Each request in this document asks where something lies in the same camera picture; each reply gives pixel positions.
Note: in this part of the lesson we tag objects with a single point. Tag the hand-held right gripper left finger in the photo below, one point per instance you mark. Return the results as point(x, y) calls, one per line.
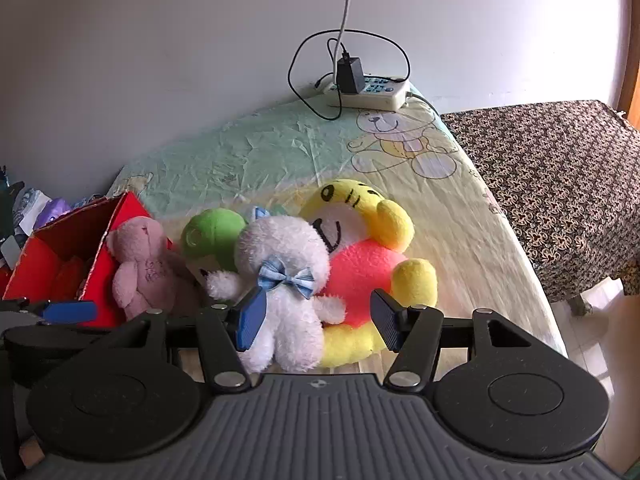
point(252, 320)

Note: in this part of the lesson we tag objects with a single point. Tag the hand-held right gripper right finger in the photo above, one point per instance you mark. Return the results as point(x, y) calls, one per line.
point(385, 322)

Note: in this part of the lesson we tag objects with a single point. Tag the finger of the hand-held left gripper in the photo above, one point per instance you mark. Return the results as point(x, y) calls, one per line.
point(70, 312)

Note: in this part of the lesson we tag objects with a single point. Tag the yellow tiger plush toy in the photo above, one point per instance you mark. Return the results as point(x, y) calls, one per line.
point(360, 270)

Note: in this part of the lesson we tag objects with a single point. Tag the red cardboard box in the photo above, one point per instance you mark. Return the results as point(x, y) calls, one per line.
point(30, 260)

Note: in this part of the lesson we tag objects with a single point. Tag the white plush with blue bow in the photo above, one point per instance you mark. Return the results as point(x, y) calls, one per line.
point(285, 250)

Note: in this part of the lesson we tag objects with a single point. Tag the pink teddy bear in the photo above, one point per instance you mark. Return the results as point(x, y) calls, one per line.
point(142, 260)

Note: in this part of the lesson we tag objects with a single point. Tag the green plush toy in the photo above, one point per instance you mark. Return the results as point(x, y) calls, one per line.
point(210, 235)

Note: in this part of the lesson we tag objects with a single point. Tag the grey square pad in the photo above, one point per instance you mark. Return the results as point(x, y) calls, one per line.
point(10, 252)

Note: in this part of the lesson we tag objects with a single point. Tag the purple tissue pack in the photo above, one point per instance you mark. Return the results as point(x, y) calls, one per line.
point(55, 212)

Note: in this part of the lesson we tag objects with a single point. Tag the blue patterned plastic bag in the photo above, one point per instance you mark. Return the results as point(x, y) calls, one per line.
point(87, 201)

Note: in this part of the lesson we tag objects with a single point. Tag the white blue plastic bag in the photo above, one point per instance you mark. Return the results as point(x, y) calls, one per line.
point(30, 202)

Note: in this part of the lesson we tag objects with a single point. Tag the dark green cap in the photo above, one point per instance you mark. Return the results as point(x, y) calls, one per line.
point(7, 210)

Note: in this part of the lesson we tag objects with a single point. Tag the grey furniture leg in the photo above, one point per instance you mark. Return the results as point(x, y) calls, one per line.
point(580, 306)

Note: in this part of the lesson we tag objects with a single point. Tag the white power strip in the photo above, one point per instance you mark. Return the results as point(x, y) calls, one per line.
point(385, 92)

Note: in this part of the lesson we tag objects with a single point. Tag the black power adapter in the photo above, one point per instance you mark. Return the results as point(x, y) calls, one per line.
point(350, 75)

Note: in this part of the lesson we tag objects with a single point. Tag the brown wooden frame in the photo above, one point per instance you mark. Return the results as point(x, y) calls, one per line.
point(631, 95)

